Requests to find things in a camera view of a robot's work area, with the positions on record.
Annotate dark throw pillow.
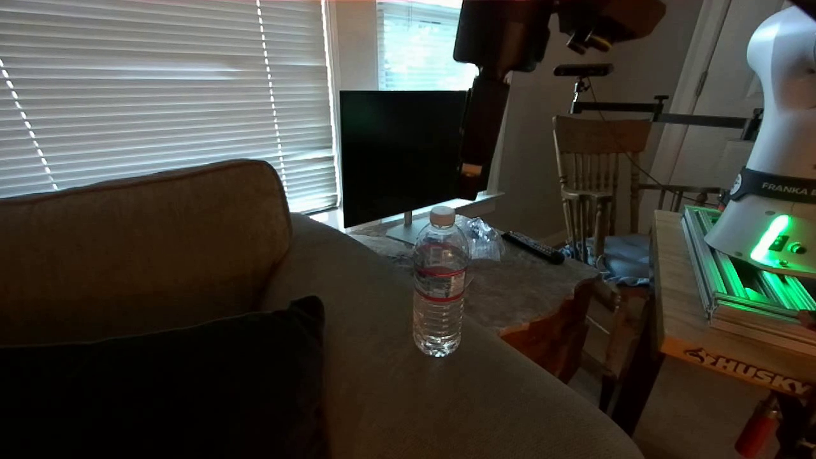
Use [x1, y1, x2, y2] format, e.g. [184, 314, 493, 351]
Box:
[0, 296, 330, 459]

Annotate stone top side table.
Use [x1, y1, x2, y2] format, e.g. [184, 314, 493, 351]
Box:
[346, 198, 601, 384]

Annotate clear plastic bag with items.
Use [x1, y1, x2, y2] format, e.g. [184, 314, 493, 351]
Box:
[460, 217, 502, 260]

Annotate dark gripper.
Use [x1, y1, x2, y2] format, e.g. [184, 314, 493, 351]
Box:
[453, 0, 666, 192]

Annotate beige fabric couch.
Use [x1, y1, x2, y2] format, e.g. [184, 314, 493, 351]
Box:
[0, 160, 642, 459]

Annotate clear plastic water bottle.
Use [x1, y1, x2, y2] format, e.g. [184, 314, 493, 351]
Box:
[413, 207, 469, 360]

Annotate white window blinds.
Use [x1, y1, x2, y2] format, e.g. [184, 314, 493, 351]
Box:
[0, 0, 339, 212]

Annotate wooden chair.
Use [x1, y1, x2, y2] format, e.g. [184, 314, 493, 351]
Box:
[554, 114, 722, 262]

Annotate red tool handle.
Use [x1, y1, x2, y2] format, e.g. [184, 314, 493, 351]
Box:
[734, 397, 781, 459]

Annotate black remote control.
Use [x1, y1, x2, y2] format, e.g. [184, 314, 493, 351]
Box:
[502, 232, 564, 264]

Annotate black flat monitor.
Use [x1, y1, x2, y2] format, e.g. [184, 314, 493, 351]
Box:
[339, 88, 488, 226]

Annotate black camera on stand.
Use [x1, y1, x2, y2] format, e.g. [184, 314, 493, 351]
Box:
[554, 64, 613, 104]

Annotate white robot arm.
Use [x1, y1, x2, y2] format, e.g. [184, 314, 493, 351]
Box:
[451, 0, 816, 278]

